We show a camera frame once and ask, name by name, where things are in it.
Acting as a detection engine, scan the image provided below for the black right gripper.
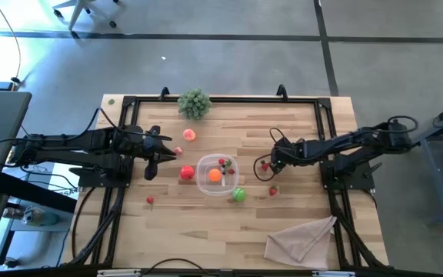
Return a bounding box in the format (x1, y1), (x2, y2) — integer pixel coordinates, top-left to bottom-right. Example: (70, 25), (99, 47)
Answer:
(269, 138), (309, 175)

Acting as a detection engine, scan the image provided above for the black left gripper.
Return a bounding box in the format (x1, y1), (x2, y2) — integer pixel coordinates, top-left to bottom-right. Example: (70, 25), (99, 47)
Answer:
(121, 125), (177, 181)

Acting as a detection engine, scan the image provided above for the green toy cabbage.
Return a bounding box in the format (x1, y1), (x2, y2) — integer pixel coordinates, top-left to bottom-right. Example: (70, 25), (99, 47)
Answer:
(231, 187), (248, 203)

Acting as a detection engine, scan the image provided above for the clear plastic tupperware container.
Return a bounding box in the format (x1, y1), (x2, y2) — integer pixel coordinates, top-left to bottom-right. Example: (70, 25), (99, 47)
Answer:
(195, 153), (240, 198)

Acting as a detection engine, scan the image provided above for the beige cloth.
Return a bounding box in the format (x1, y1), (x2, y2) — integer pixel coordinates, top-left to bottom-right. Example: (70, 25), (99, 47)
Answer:
(263, 215), (338, 270)

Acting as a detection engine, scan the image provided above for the gray office chair white base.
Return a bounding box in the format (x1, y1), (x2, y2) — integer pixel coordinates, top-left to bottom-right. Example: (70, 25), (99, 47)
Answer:
(52, 0), (121, 39)

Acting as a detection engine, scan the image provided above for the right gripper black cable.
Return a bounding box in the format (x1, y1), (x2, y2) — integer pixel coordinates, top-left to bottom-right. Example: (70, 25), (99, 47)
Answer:
(252, 127), (288, 182)

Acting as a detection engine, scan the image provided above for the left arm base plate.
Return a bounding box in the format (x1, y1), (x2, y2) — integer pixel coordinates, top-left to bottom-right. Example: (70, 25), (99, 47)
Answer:
(69, 167), (132, 189)

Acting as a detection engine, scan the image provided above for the black metal table frame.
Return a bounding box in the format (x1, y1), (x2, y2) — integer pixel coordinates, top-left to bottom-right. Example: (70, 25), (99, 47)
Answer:
(67, 83), (390, 270)

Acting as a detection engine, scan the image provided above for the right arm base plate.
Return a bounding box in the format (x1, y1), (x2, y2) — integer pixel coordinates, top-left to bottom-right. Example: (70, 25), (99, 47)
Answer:
(320, 159), (376, 192)

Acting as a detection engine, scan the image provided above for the black floor cable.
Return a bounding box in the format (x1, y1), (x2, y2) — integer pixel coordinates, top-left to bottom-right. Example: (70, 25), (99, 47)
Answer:
(0, 0), (22, 84)

